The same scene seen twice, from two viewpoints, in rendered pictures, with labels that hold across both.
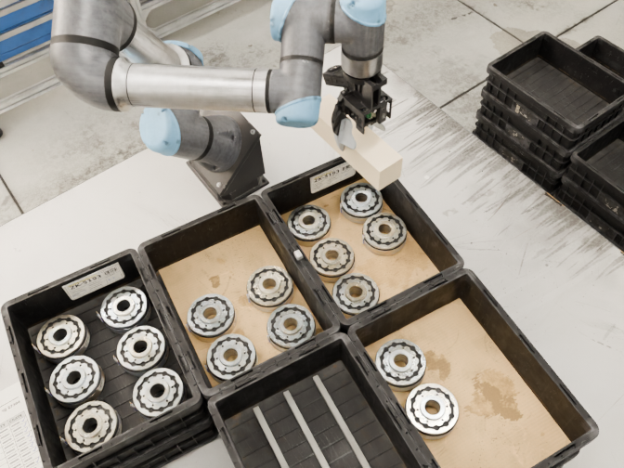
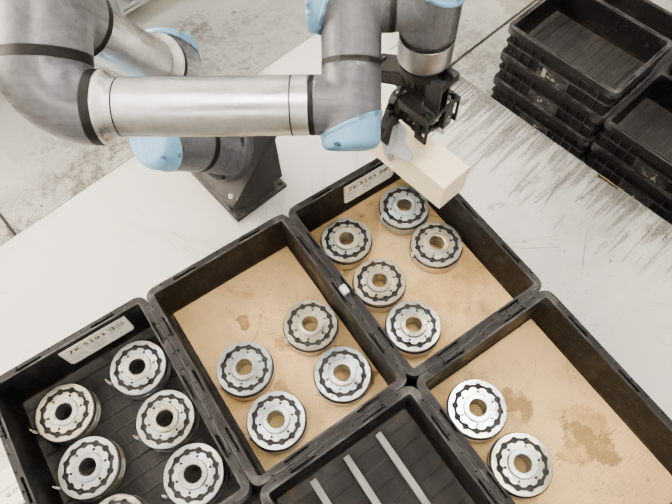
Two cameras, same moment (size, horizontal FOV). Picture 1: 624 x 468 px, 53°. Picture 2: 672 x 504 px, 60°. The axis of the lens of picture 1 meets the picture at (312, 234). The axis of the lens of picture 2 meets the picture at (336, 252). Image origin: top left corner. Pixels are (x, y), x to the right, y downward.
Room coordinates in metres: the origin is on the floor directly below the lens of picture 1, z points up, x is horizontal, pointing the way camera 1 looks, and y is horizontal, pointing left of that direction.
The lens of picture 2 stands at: (0.32, 0.09, 1.88)
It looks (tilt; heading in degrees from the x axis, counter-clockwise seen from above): 62 degrees down; 354
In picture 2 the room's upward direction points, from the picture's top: 3 degrees counter-clockwise
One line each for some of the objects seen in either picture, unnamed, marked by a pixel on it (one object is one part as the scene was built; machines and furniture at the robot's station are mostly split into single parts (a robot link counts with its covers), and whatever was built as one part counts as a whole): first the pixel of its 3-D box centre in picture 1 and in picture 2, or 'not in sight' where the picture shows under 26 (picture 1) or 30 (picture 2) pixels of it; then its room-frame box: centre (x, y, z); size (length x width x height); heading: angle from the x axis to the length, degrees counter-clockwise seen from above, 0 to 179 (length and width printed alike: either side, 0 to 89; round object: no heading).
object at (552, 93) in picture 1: (542, 124); (566, 86); (1.59, -0.87, 0.37); 0.40 x 0.30 x 0.45; 33
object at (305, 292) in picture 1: (238, 299); (275, 346); (0.67, 0.17, 0.87); 0.40 x 0.30 x 0.11; 25
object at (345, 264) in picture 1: (331, 256); (379, 281); (0.77, -0.04, 0.86); 0.10 x 0.10 x 0.01
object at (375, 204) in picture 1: (361, 199); (404, 206); (0.93, -0.13, 0.86); 0.10 x 0.10 x 0.01
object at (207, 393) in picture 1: (234, 287); (271, 337); (0.67, 0.17, 0.92); 0.40 x 0.30 x 0.02; 25
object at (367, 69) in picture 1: (363, 57); (427, 46); (0.90, -0.12, 1.31); 0.08 x 0.08 x 0.05
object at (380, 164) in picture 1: (353, 140); (401, 146); (0.92, -0.10, 1.08); 0.24 x 0.06 x 0.06; 33
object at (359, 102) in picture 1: (363, 93); (423, 92); (0.90, -0.12, 1.23); 0.09 x 0.08 x 0.12; 33
